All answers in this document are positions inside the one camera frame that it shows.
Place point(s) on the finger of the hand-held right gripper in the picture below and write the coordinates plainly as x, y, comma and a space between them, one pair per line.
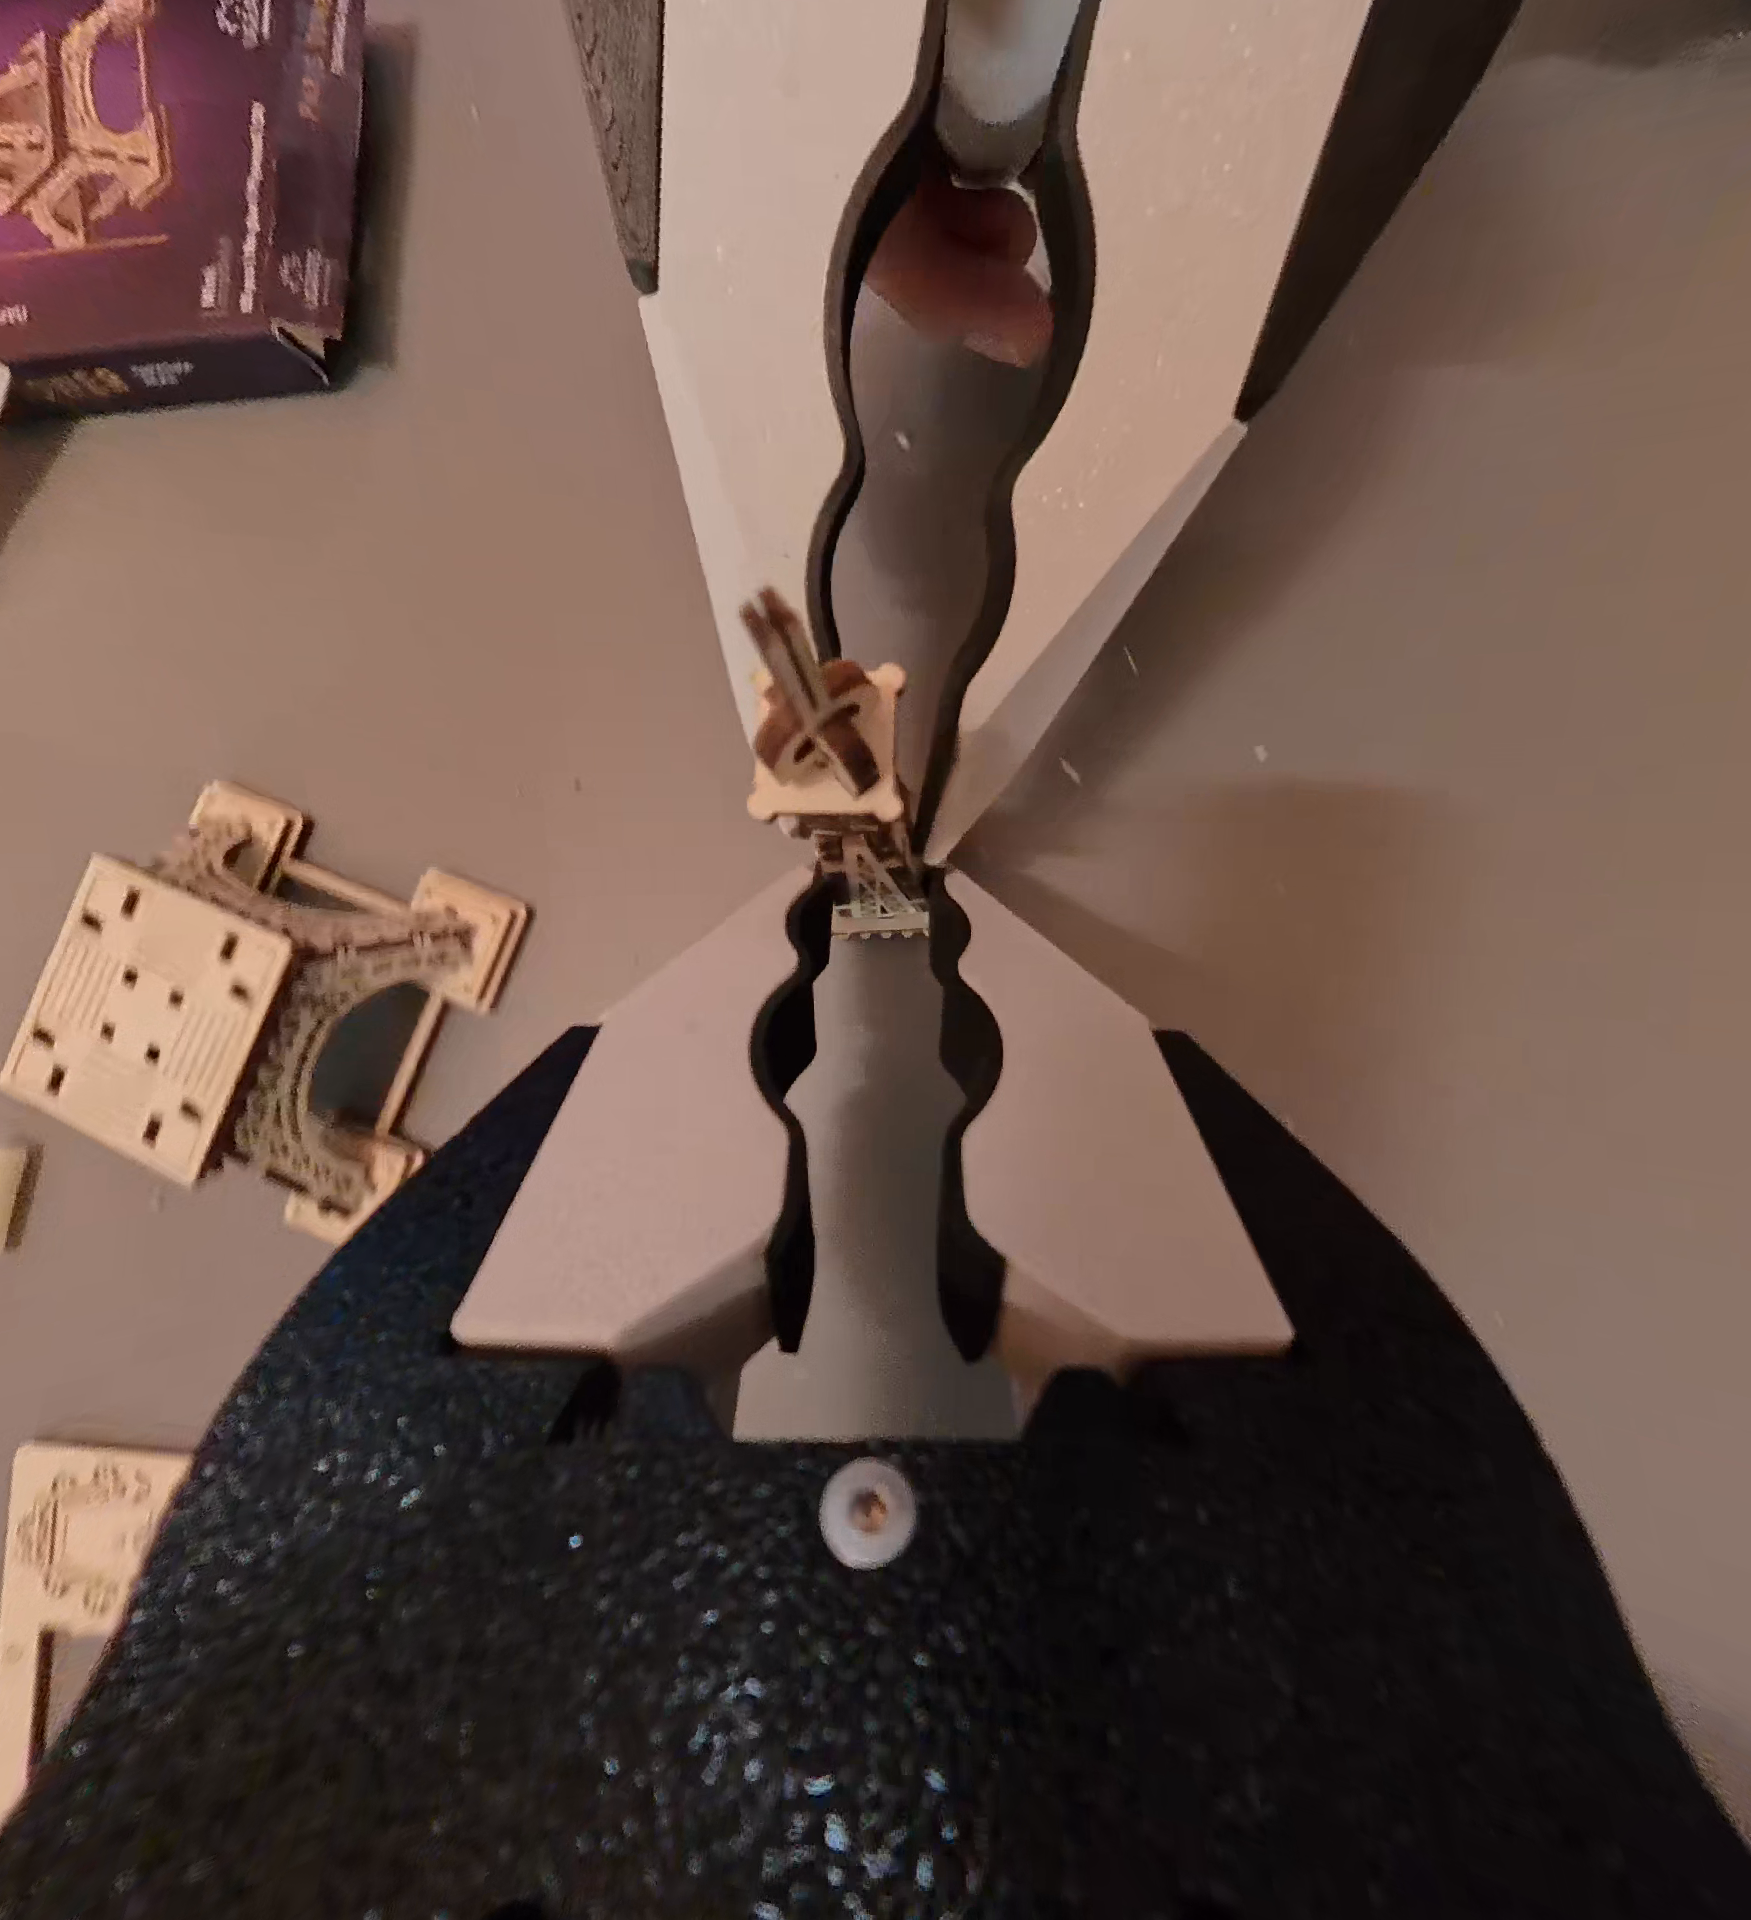
1190, 224
755, 299

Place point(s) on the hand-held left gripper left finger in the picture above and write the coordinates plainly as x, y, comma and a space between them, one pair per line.
621, 1185

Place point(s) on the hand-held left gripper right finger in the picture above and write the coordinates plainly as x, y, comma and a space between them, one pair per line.
1115, 1200

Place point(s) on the wooden tower model spire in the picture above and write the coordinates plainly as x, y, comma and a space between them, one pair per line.
830, 735

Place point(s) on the person's right hand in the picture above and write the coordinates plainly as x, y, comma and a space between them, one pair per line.
965, 256

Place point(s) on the wooden tower model base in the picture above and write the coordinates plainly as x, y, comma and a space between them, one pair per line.
139, 1007

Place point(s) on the purple model kit box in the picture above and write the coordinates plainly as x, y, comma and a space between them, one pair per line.
215, 150

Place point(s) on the wooden parts sheet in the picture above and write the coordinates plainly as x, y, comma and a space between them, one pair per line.
29, 1500

